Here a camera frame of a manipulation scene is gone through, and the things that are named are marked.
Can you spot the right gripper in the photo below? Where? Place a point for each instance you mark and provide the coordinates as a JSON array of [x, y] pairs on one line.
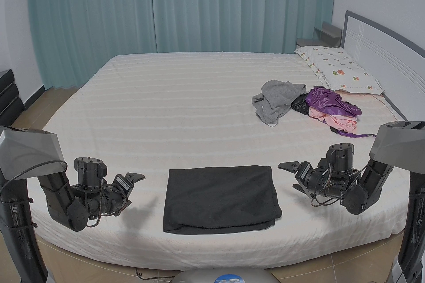
[[313, 180]]

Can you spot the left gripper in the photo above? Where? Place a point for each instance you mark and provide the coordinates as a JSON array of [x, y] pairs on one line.
[[116, 198]]

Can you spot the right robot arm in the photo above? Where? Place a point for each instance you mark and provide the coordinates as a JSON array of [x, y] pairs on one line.
[[381, 149]]

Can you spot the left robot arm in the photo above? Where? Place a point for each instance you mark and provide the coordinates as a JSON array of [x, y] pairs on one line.
[[61, 198]]

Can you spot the pile of clothes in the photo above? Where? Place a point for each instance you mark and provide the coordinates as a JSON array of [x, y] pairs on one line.
[[328, 106]]

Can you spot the bed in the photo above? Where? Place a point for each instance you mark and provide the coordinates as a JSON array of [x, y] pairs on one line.
[[199, 109]]

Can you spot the black garment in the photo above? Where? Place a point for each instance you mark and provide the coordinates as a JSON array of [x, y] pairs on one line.
[[219, 198]]

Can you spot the grey garment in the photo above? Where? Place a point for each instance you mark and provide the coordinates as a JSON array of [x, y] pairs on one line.
[[275, 99]]

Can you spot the white printed pillow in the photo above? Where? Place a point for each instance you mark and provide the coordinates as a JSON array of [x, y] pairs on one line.
[[338, 66]]

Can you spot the grey bedside table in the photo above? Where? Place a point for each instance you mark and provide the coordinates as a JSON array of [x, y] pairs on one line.
[[323, 38]]

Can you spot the black chest of drawers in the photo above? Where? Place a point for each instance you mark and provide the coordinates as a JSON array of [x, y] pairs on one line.
[[10, 96]]

